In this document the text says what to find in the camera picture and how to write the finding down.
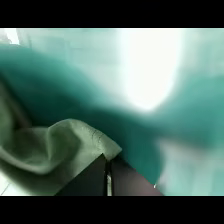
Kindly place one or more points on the green shirt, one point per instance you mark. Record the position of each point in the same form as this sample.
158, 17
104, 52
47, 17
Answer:
50, 150

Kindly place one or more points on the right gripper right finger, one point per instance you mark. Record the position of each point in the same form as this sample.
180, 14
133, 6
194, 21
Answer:
128, 181

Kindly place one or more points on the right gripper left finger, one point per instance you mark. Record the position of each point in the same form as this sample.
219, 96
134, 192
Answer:
90, 180

